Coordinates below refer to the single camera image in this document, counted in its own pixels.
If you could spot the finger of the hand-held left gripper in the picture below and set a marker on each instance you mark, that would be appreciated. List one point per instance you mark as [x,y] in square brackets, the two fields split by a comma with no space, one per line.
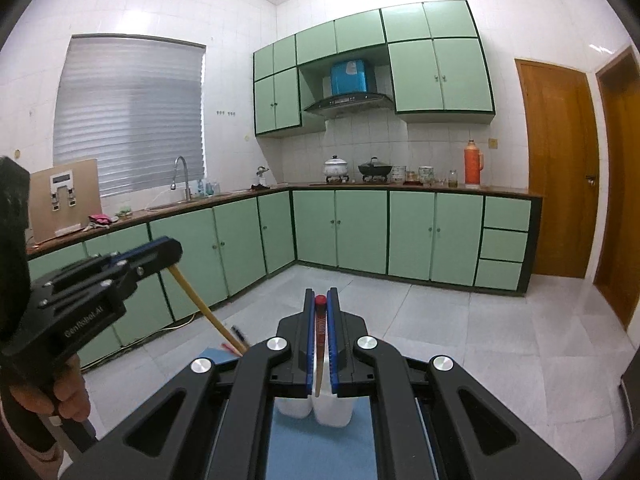
[160,257]
[147,248]

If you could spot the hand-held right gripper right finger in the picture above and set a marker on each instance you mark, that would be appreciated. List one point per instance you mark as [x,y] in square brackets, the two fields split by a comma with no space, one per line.
[334,345]

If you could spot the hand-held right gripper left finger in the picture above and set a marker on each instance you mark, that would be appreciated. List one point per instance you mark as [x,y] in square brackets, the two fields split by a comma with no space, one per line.
[312,340]

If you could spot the red-topped wooden chopstick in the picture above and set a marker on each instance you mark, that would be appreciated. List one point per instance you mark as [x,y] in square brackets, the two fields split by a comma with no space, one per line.
[230,347]
[200,301]
[320,302]

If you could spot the white utensil holder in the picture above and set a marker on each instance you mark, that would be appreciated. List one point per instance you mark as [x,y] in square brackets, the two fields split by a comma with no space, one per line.
[330,412]

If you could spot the person's left hand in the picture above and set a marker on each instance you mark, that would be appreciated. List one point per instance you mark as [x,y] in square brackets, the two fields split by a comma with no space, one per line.
[72,390]

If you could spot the small green white object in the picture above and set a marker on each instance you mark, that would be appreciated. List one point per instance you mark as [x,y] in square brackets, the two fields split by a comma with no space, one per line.
[122,213]

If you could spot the pink cloth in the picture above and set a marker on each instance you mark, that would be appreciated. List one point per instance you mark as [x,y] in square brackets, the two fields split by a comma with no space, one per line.
[100,219]

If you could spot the steel kitchen faucet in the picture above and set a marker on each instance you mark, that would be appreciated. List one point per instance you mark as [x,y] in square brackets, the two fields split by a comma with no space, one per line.
[186,175]

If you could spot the teal glassware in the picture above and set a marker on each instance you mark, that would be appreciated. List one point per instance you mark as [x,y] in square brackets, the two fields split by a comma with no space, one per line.
[207,188]

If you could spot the cardboard box with white label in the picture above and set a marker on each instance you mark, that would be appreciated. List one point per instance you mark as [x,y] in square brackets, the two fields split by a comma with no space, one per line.
[85,185]

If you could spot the blue mat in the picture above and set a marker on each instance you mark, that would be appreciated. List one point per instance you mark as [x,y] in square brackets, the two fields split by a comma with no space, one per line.
[320,452]

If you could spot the green lower kitchen cabinets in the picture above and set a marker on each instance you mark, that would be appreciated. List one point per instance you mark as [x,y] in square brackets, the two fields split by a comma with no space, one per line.
[360,230]

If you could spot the green kitchen cabinets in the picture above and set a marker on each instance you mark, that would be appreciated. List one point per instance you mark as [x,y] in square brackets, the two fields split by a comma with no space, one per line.
[440,75]
[360,230]

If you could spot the small decorative figurine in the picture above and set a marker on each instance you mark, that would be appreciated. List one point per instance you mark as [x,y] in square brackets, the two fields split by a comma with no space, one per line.
[260,176]

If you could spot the white window blind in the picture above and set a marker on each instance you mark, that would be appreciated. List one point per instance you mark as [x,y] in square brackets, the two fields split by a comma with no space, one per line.
[130,110]

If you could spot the white lidded pot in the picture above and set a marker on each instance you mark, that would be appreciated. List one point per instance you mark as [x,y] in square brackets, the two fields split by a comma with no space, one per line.
[336,167]

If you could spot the black wok with lid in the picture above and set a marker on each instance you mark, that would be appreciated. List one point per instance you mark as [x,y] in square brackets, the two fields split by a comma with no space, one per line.
[374,167]

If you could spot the amber glass jar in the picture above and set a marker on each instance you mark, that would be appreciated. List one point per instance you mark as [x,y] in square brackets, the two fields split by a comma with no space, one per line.
[453,178]

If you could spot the brown kitchen countertop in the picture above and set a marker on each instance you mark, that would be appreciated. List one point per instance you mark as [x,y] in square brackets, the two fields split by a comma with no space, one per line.
[500,191]

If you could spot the orange thermos flask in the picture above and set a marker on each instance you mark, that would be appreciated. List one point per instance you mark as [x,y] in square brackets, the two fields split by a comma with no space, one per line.
[472,165]

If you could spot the black range hood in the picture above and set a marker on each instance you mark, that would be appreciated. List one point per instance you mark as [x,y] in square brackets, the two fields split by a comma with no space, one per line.
[350,102]

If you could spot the brown wooden door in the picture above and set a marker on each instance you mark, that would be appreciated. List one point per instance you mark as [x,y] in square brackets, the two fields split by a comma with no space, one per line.
[555,170]
[622,185]

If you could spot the green upper kitchen cabinets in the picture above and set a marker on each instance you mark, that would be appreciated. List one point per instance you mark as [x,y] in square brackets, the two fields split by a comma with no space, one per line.
[440,75]

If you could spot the row of small wall hooks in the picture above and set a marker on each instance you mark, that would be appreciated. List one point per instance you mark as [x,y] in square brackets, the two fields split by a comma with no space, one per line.
[225,112]

